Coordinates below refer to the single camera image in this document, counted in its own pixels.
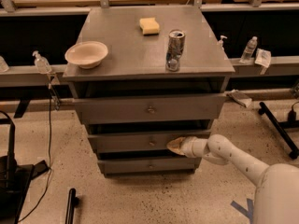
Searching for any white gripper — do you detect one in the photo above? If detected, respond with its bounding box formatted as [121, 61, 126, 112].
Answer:
[167, 136, 198, 158]

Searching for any grey drawer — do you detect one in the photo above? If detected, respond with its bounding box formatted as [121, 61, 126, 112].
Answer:
[98, 157, 201, 175]
[74, 94, 225, 124]
[88, 130, 211, 153]

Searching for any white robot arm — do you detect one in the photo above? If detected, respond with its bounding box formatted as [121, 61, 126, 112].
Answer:
[166, 134, 299, 224]

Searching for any grey bottom drawer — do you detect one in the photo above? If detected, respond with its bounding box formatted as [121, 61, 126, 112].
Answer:
[98, 157, 201, 175]

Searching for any grey top drawer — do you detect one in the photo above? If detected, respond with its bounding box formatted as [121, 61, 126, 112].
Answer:
[74, 94, 225, 124]

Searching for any grey drawer cabinet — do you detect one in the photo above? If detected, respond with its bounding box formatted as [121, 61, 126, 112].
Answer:
[63, 5, 235, 176]

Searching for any black stand base right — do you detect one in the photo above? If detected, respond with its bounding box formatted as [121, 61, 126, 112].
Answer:
[258, 102, 299, 160]

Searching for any silver soda can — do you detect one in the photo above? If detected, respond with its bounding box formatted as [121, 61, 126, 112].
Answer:
[165, 29, 186, 72]

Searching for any small pump bottle right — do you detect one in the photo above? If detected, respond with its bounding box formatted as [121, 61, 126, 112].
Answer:
[218, 35, 227, 50]

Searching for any black bar on floor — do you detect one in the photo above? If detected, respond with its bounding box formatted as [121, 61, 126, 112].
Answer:
[65, 188, 78, 224]

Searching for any yellow sponge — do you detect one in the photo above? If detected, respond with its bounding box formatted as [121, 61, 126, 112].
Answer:
[139, 18, 160, 35]

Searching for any white wipe packet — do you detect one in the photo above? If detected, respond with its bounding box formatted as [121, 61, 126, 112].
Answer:
[255, 49, 271, 75]

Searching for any clear water bottle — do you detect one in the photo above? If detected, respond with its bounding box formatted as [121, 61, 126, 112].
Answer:
[240, 36, 258, 63]

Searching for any beige bowl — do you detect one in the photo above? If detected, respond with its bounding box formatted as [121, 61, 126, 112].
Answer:
[64, 41, 108, 69]

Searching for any clear pump bottle left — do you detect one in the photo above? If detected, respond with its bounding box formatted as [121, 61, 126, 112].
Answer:
[33, 50, 52, 74]

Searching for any black stand left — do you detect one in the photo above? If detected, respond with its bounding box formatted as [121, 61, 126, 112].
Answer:
[0, 111, 50, 224]

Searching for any black cable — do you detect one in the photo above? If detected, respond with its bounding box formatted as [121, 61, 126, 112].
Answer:
[18, 75, 62, 223]

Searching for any grey metal rail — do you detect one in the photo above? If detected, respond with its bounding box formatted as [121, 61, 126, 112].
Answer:
[0, 56, 299, 88]

